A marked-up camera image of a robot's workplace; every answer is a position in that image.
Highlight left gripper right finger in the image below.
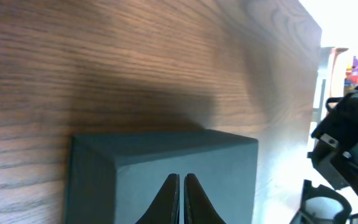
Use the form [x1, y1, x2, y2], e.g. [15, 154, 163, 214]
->
[183, 174, 226, 224]

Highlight colourful background objects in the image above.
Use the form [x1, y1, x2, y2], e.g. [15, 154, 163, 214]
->
[344, 56, 358, 95]

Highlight black gift box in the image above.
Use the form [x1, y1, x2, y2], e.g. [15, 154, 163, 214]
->
[63, 129, 258, 223]

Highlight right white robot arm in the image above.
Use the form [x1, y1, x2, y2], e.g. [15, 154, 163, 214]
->
[290, 86, 358, 224]

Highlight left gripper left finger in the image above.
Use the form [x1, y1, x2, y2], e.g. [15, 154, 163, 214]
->
[136, 174, 180, 224]

